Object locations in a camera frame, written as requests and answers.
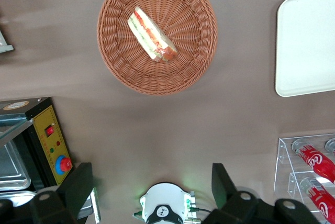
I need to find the cream rectangular tray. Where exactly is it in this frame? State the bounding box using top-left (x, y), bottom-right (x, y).
top-left (274, 0), bottom-right (335, 97)

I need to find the triangular sandwich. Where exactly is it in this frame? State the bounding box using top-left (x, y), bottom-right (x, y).
top-left (127, 6), bottom-right (178, 64)

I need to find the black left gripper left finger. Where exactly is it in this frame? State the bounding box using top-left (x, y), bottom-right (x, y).
top-left (29, 162), bottom-right (94, 224)

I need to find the steel cabinet pan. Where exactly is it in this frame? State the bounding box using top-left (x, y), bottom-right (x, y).
top-left (0, 140), bottom-right (31, 192)

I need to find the brown round wicker basket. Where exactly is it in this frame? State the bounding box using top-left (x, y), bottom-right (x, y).
top-left (96, 0), bottom-right (218, 96)

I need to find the clear acrylic bottle rack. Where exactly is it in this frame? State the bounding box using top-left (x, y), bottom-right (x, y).
top-left (273, 133), bottom-right (335, 224)

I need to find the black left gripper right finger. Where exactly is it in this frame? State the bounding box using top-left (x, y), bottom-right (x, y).
top-left (204, 163), bottom-right (263, 224)

